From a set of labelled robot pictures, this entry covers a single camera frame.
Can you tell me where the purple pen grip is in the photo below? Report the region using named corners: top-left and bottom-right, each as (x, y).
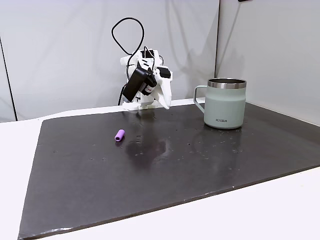
top-left (114, 128), bottom-right (126, 143)

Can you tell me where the pale green steel mug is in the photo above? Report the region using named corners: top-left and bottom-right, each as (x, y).
top-left (193, 77), bottom-right (248, 130)

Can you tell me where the black table mat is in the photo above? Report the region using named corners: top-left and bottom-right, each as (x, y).
top-left (17, 101), bottom-right (320, 240)

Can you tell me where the black camera box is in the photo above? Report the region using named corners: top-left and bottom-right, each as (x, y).
top-left (122, 66), bottom-right (158, 103)

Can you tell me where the black power cable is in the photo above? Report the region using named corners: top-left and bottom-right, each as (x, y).
top-left (117, 84), bottom-right (129, 106)

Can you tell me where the black camera cable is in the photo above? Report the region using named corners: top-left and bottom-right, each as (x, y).
top-left (111, 16), bottom-right (146, 76)

